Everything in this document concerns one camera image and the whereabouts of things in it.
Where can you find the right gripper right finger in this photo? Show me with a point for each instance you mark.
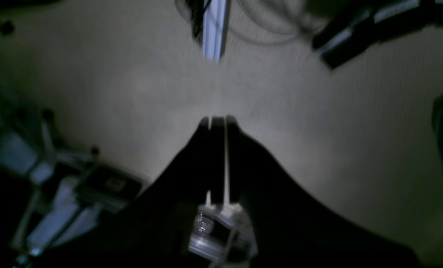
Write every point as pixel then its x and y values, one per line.
pixel 293 229

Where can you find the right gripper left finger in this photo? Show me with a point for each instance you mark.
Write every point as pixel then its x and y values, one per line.
pixel 154 230

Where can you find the clear plastic part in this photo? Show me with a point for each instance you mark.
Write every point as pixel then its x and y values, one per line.
pixel 222 237

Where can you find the metal frame structure left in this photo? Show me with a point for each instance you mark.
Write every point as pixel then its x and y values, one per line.
pixel 51 195

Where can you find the white aluminium frame post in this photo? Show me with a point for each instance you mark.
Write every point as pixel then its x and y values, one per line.
pixel 215 28

